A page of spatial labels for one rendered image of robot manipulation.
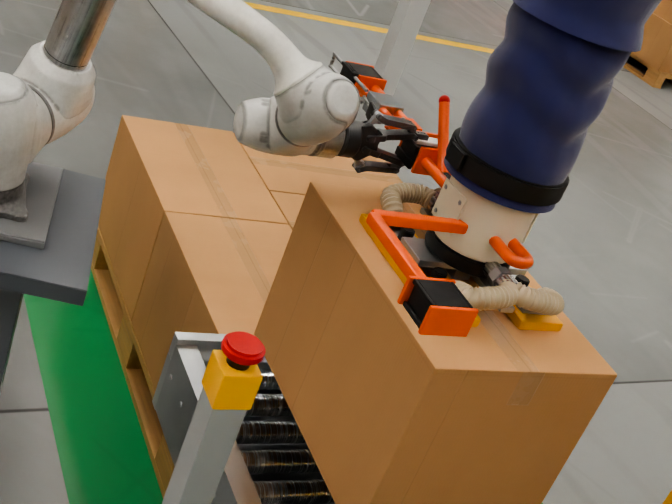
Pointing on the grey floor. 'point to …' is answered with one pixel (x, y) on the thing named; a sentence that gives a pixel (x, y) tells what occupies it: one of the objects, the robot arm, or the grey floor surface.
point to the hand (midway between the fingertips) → (422, 150)
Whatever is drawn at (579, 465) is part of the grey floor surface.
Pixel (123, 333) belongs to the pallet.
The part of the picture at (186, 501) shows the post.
